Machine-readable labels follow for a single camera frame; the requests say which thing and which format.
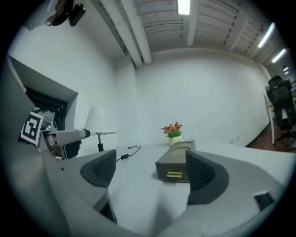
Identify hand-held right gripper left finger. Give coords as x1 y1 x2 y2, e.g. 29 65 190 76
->
43 149 118 233

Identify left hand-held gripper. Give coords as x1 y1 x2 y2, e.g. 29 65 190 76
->
20 112 91 160

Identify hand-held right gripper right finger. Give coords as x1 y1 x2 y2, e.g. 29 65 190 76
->
185 150 285 234

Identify grey drawer organiser box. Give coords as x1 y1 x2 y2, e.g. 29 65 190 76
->
155 139 197 184

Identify white shade table lamp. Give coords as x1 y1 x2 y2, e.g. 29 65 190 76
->
84 106 117 153

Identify dark window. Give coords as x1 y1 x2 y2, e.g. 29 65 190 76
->
24 87 69 160

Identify potted artificial red flowers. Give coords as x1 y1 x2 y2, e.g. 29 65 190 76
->
161 122 184 147

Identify black office chair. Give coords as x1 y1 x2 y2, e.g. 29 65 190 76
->
265 75 296 152

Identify white ceiling pipes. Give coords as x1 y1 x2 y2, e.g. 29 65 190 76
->
92 0 153 69

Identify white face mask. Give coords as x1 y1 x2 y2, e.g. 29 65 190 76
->
22 0 56 31

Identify ceiling strip light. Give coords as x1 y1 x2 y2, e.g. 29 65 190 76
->
177 0 191 15
257 22 276 49
271 48 288 64

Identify black lamp cable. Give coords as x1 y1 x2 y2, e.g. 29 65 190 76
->
115 144 142 162

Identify black head-worn camera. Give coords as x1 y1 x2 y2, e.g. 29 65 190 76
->
69 3 86 27

